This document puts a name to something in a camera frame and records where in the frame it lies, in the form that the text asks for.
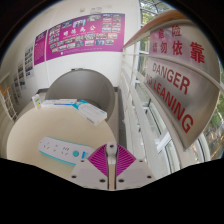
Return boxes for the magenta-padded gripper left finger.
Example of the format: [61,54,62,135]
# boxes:
[68,143,109,190]

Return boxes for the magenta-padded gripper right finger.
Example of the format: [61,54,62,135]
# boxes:
[114,143,157,190]

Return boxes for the white and teal power strip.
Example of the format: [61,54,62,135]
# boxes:
[38,135,96,167]

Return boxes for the white and teal box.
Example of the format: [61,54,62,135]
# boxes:
[71,99,108,127]

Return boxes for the white metal railing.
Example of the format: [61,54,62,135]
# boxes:
[119,43,178,181]

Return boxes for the flat white and blue box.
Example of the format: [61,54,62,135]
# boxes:
[40,98,78,109]

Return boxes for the small white and green box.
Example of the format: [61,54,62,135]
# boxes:
[31,94,43,110]

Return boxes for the metal warning sign, red letters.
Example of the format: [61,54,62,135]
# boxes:
[143,21,221,150]

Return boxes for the white stair railing, wooden top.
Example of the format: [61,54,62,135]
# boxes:
[0,84,18,122]

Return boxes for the wooden handrail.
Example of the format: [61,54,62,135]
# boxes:
[122,9,188,49]

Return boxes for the white photo wall panel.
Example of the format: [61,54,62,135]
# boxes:
[17,59,27,89]
[23,43,35,78]
[12,73,20,101]

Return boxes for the narrow magenta wall poster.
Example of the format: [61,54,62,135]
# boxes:
[33,30,48,66]

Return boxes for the large magenta wall poster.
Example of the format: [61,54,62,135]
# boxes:
[44,12,126,62]

